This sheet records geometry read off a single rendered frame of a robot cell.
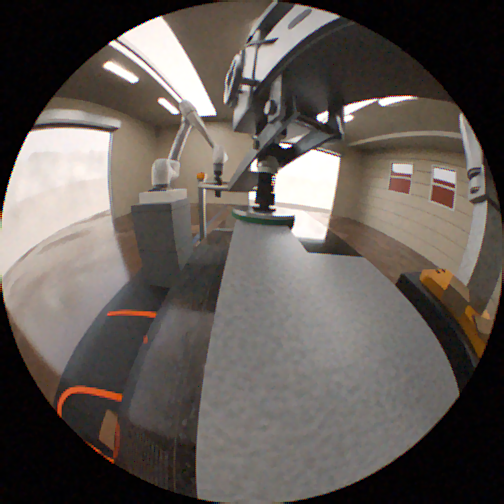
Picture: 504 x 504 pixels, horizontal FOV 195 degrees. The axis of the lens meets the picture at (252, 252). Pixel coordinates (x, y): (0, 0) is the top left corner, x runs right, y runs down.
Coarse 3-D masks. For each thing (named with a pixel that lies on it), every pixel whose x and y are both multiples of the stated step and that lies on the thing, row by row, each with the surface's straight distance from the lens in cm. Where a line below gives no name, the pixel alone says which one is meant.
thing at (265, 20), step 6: (270, 6) 77; (276, 6) 70; (282, 6) 69; (288, 6) 69; (264, 12) 81; (270, 12) 71; (276, 12) 71; (282, 12) 71; (288, 12) 70; (264, 18) 73; (270, 18) 72; (276, 18) 72; (282, 18) 72; (258, 24) 77; (264, 24) 74; (270, 24) 74; (276, 24) 74; (252, 30) 86; (264, 30) 76; (270, 30) 76
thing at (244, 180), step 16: (272, 112) 31; (288, 112) 32; (272, 128) 37; (320, 128) 37; (336, 128) 37; (256, 144) 43; (304, 144) 44; (320, 144) 40; (288, 160) 50; (240, 176) 62; (256, 176) 63
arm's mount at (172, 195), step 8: (144, 192) 140; (152, 192) 129; (160, 192) 125; (168, 192) 122; (176, 192) 129; (184, 192) 144; (144, 200) 135; (152, 200) 130; (160, 200) 126; (168, 200) 122
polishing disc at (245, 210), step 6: (246, 204) 59; (252, 204) 60; (234, 210) 46; (240, 210) 44; (246, 210) 45; (252, 210) 45; (258, 210) 46; (276, 210) 50; (282, 210) 52; (288, 210) 55; (252, 216) 41; (258, 216) 41; (264, 216) 40; (270, 216) 41; (276, 216) 41; (282, 216) 42; (288, 216) 44; (294, 216) 48
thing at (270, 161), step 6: (276, 138) 50; (270, 144) 48; (276, 144) 49; (264, 150) 43; (270, 150) 47; (276, 150) 48; (282, 150) 50; (288, 150) 48; (264, 156) 48; (270, 156) 47; (276, 156) 48; (282, 156) 50; (288, 156) 48; (258, 162) 48; (264, 162) 47; (270, 162) 47; (276, 162) 48
